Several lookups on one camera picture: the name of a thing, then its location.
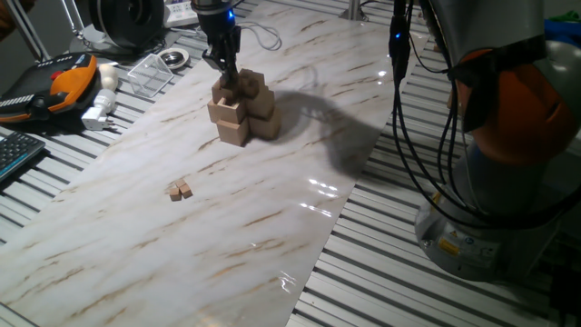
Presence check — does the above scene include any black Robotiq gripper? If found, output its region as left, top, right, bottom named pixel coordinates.
left=190, top=0, right=242, bottom=89

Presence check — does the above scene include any large wooden cross block structure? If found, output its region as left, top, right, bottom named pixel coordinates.
left=206, top=67, right=282, bottom=147

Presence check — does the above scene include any small metal bowl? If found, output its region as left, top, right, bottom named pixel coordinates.
left=157, top=46, right=191, bottom=71

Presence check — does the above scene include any white power strip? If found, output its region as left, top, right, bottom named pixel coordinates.
left=162, top=0, right=201, bottom=29

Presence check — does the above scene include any clear plastic box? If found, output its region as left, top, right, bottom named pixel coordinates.
left=127, top=53, right=175, bottom=99

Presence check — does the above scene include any black round spool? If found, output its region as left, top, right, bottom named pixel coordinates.
left=85, top=0, right=167, bottom=52

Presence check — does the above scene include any white egg shaped object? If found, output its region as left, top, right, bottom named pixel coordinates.
left=98, top=63, right=120, bottom=93

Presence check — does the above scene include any white power adapter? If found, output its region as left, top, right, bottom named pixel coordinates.
left=80, top=88, right=118, bottom=133

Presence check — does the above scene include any orange black teach pendant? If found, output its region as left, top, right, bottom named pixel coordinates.
left=0, top=52, right=100, bottom=124

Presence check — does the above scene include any black computer keyboard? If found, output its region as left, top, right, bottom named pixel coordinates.
left=0, top=131, right=47, bottom=183

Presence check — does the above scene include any white marble pattern board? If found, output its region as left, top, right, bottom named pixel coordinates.
left=0, top=2, right=430, bottom=327

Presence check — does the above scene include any blue fabric bag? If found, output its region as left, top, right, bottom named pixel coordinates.
left=543, top=17, right=581, bottom=46

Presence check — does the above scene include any green cloth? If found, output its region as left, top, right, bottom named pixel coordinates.
left=547, top=9, right=581, bottom=24

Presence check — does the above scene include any white looped cable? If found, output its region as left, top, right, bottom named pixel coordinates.
left=235, top=20, right=283, bottom=52

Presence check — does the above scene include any aluminium frame strut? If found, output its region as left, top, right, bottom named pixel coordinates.
left=0, top=0, right=52, bottom=63
left=338, top=0, right=369, bottom=23

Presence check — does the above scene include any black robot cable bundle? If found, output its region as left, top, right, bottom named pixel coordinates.
left=388, top=0, right=581, bottom=233

